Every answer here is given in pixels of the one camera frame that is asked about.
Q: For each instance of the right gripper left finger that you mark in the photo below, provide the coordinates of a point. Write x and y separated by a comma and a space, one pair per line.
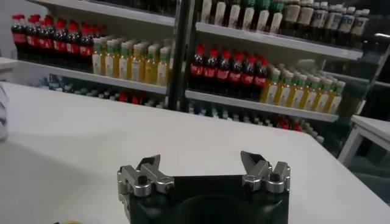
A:
153, 176

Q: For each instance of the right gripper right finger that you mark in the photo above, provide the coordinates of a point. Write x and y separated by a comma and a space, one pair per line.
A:
257, 174

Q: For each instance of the white metal shelf board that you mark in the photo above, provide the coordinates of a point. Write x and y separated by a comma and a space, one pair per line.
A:
259, 106
122, 13
274, 39
106, 80

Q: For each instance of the yellow tea bottle white cap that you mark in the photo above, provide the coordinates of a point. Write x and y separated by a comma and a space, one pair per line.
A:
324, 99
137, 67
299, 95
97, 61
284, 92
109, 63
124, 65
270, 90
311, 97
150, 69
336, 101
163, 71

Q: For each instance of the cola bottle red cap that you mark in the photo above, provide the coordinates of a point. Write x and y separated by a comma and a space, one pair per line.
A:
210, 72
223, 74
236, 76
73, 48
60, 45
86, 50
19, 38
248, 79
32, 40
197, 70
45, 42
260, 81

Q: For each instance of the white side table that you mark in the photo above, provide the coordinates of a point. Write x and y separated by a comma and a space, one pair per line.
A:
371, 126

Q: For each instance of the white beverage display cabinet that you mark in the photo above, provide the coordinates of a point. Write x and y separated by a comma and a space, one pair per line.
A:
243, 42
137, 30

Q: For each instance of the dark bottle beige label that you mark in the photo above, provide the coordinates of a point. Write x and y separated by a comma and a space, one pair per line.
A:
305, 16
291, 13

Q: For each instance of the dark bottle blue white label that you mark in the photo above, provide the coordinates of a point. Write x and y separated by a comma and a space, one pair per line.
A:
360, 26
319, 19
334, 22
346, 23

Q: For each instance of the black vertical cabinet post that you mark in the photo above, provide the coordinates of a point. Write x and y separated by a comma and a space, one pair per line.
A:
176, 61

